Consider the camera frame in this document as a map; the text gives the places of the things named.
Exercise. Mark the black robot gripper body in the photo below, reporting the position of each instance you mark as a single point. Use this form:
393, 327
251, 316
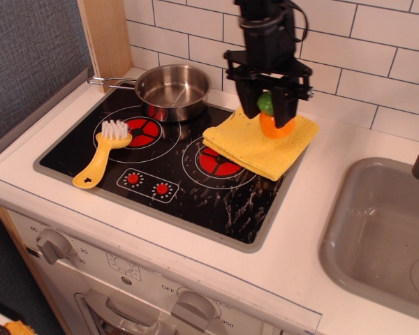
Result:
270, 43

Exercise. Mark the black toy stovetop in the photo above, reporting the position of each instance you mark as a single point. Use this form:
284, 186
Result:
166, 172

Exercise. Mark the grey sink basin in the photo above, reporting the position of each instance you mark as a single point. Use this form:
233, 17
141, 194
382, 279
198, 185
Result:
371, 242

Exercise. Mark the grey timer knob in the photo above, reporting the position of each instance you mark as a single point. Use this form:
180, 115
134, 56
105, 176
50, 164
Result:
53, 245

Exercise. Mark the wooden side post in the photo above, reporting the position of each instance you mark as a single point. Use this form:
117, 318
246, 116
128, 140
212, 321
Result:
106, 32

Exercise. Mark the yellow dish brush white bristles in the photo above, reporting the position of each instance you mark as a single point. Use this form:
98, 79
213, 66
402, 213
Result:
113, 135

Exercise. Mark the grey oven knob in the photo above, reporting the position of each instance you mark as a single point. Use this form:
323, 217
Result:
194, 310

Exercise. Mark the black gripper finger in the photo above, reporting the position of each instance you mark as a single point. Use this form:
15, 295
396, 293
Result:
249, 91
284, 103

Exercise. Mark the yellow folded towel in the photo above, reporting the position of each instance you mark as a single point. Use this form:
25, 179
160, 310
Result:
241, 140

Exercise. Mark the stainless steel saucepan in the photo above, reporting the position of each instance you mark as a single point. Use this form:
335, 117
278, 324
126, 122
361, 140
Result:
172, 93

